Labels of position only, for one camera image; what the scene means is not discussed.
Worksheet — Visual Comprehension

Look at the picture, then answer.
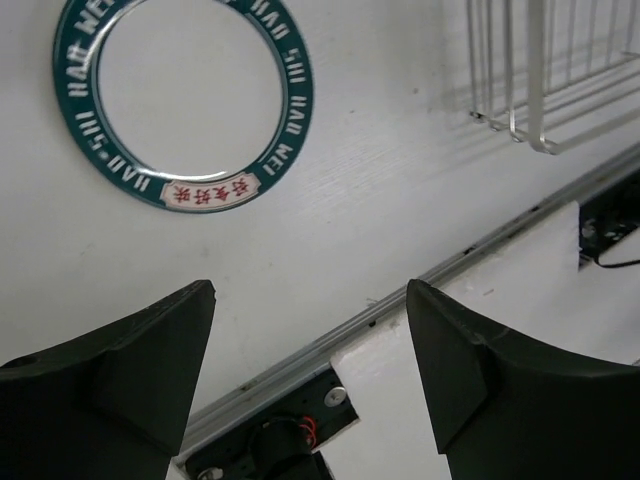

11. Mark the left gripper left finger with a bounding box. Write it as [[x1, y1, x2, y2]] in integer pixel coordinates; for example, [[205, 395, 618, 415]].
[[1, 280, 216, 480]]

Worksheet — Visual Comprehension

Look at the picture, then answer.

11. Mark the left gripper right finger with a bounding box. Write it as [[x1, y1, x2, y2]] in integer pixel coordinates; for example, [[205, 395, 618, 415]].
[[406, 280, 639, 479]]

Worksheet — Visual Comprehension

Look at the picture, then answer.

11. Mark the green rim white plate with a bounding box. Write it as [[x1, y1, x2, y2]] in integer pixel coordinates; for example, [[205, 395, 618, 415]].
[[52, 1, 314, 213]]

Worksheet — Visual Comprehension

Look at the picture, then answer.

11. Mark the front aluminium rail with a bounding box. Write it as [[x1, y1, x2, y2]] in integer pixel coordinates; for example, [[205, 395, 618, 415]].
[[179, 142, 640, 456]]

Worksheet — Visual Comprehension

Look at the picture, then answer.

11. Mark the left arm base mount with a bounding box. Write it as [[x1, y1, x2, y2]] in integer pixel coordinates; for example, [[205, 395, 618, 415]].
[[184, 369, 359, 479]]

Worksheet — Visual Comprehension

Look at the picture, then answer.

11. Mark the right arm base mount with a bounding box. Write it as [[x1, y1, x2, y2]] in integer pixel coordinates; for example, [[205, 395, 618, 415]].
[[579, 171, 639, 269]]

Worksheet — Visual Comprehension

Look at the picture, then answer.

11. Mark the wire dish rack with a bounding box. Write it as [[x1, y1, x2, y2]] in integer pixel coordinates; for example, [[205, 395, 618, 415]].
[[465, 1, 639, 155]]

